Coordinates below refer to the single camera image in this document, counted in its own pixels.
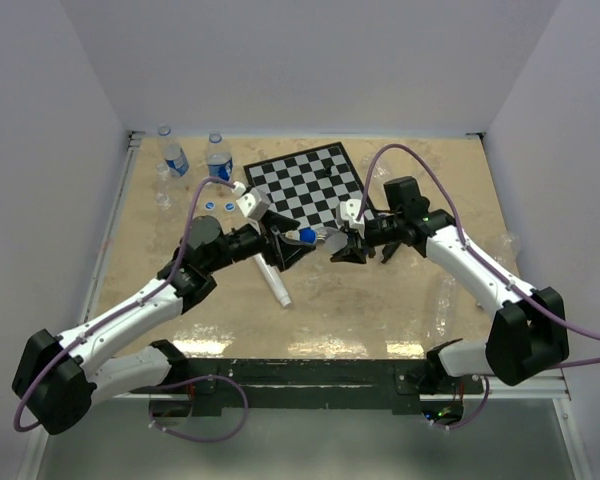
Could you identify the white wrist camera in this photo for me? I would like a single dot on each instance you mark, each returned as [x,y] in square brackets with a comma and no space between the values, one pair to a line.
[349,215]
[253,204]

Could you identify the standing pepsi bottle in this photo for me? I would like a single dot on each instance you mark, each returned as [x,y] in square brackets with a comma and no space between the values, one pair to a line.
[172,152]
[219,159]

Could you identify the white toy microphone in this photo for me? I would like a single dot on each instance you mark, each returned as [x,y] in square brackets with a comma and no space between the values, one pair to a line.
[273,279]

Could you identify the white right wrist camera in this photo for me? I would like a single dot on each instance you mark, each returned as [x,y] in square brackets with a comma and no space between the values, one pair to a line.
[349,215]

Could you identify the Pepsi labelled bottle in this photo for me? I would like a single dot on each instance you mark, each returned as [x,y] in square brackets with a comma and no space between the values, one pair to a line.
[331,239]

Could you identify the crushed clear bottle far right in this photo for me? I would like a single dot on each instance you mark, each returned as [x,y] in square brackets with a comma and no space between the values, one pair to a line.
[504,248]

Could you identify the small clear bottle near wall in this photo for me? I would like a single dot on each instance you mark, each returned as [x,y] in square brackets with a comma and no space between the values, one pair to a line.
[163,177]

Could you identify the clear unlabelled plastic bottle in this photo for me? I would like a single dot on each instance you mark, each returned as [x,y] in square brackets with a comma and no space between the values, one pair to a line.
[163,201]

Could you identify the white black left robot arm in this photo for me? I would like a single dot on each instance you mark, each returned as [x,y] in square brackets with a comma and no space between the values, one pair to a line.
[60,377]

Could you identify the standing Pepsi bottle right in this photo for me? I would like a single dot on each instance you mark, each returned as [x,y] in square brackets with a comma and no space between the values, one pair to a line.
[219,159]

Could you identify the standing Pepsi bottle left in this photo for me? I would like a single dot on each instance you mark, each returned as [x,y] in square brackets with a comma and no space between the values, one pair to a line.
[172,152]

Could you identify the clear bottle lying front right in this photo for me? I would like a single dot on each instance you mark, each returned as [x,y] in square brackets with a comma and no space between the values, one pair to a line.
[443,308]

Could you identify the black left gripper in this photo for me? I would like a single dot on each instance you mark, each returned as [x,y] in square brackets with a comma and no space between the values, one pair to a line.
[291,252]

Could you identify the black and silver chessboard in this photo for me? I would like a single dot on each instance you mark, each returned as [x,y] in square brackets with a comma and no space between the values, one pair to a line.
[298,188]

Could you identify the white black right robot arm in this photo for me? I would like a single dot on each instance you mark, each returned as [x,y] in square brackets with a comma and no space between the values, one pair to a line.
[523,339]

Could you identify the clear bottle without label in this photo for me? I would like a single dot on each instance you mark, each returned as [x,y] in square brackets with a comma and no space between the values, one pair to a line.
[378,173]

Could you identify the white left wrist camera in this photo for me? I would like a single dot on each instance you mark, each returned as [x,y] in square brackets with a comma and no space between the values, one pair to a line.
[253,204]

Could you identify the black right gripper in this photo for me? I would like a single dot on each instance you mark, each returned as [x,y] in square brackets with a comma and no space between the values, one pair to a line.
[352,254]

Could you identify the blue cap of Pepsi bottle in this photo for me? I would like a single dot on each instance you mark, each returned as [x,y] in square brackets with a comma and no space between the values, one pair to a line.
[308,235]

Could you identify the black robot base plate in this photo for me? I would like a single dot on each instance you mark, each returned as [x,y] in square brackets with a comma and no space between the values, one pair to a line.
[402,387]

